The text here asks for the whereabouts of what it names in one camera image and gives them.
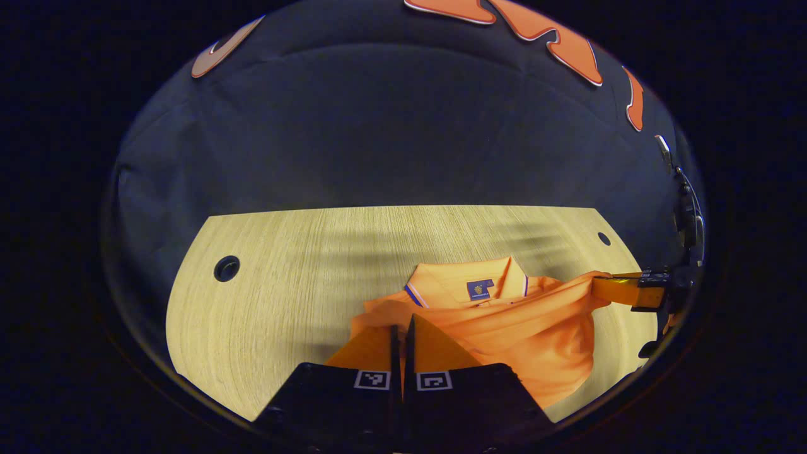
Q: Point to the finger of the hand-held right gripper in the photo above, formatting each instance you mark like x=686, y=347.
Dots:
x=621, y=291

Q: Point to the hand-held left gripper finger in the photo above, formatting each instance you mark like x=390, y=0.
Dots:
x=396, y=366
x=410, y=366

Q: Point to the orange T-shirt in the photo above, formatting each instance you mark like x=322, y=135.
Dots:
x=504, y=328

